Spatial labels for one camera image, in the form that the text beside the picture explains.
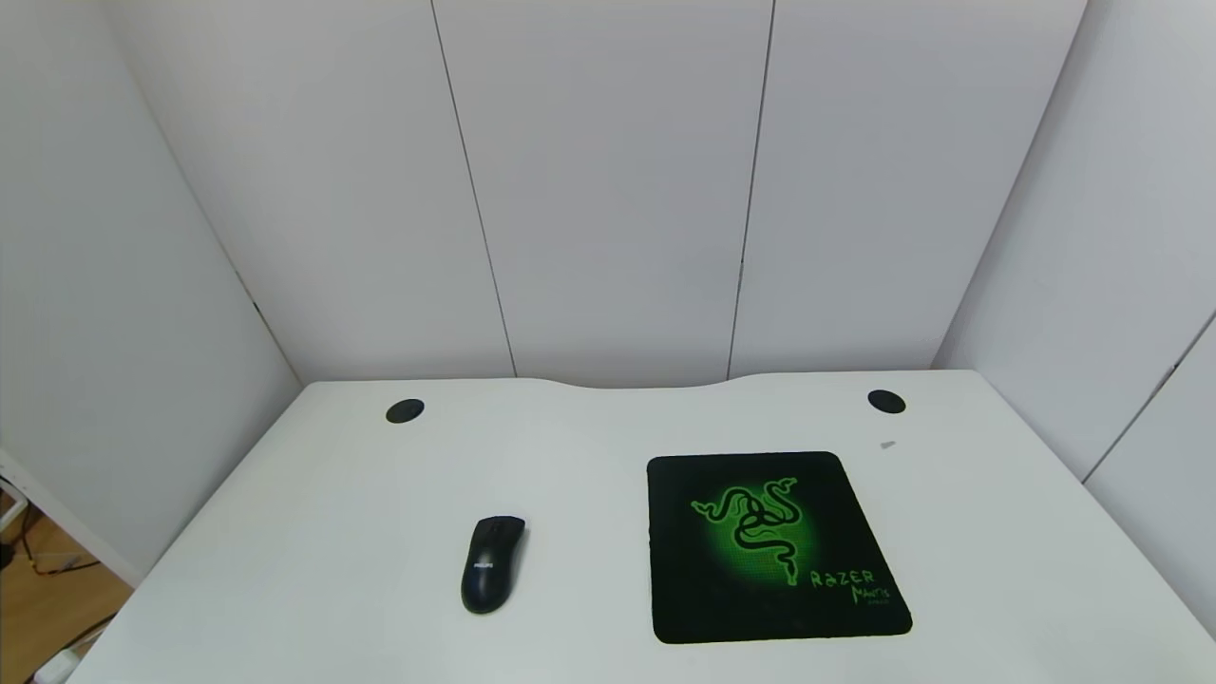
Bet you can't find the black floor cable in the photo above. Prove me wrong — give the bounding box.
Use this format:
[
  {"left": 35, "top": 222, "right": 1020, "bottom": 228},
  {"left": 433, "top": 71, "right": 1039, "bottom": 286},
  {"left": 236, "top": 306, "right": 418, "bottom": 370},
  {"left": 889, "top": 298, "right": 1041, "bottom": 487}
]
[{"left": 0, "top": 502, "right": 103, "bottom": 577}]

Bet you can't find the black computer mouse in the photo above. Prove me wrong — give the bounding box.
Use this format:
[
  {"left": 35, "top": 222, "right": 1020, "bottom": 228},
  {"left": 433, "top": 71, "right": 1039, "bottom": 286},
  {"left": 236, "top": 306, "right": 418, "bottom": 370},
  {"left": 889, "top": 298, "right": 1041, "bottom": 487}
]
[{"left": 461, "top": 515, "right": 527, "bottom": 616}]

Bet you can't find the white partition base rail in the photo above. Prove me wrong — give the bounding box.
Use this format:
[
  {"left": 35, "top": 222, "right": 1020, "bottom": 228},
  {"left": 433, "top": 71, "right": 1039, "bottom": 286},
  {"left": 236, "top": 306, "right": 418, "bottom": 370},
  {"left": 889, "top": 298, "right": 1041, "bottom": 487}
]
[{"left": 0, "top": 446, "right": 144, "bottom": 587}]

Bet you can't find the white power strip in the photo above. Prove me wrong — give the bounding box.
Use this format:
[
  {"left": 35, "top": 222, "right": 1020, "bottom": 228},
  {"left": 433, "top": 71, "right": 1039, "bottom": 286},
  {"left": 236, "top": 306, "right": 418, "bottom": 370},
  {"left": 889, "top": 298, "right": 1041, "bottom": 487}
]
[{"left": 32, "top": 647, "right": 83, "bottom": 684}]

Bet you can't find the black green Razer mouse pad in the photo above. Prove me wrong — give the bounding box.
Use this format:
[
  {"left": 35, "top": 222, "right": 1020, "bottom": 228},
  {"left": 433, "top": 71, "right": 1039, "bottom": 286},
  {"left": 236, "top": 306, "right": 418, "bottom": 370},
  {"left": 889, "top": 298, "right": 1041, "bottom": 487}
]
[{"left": 646, "top": 451, "right": 914, "bottom": 646}]

